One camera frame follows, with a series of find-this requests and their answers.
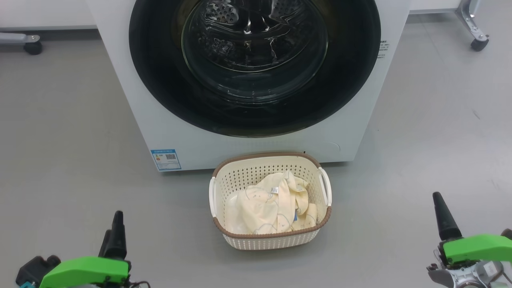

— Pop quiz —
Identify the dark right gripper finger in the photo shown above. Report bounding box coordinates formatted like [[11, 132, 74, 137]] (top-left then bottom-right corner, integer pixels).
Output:
[[433, 192, 463, 242]]

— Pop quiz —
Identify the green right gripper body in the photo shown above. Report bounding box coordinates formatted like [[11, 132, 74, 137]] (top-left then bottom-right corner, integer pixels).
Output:
[[427, 234, 512, 288]]

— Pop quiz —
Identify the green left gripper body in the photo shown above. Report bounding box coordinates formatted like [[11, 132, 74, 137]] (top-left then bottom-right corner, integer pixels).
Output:
[[39, 256, 130, 288]]

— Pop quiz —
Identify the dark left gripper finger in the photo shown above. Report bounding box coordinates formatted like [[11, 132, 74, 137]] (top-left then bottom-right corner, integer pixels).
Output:
[[105, 211, 127, 260], [98, 229, 112, 258]]

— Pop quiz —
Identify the cream printed garment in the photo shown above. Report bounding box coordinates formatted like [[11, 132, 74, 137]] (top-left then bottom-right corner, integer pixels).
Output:
[[226, 171, 318, 234]]

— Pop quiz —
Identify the white front-load washing machine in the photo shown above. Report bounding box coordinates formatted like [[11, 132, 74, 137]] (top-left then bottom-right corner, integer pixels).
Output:
[[86, 0, 412, 172]]

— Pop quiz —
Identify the stainless steel washing machine drum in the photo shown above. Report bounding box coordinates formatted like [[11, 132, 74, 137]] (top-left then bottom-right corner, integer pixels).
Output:
[[188, 0, 324, 72]]

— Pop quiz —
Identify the blue energy label sticker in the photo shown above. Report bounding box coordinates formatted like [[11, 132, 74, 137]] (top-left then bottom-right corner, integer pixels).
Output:
[[150, 149, 182, 171]]

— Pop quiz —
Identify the cream perforated laundry basket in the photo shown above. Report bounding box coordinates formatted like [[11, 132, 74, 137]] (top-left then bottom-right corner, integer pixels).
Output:
[[209, 151, 332, 250]]

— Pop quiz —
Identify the grey metal leg with caster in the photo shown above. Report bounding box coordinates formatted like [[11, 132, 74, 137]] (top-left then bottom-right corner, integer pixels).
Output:
[[455, 0, 490, 52], [0, 33, 42, 55]]

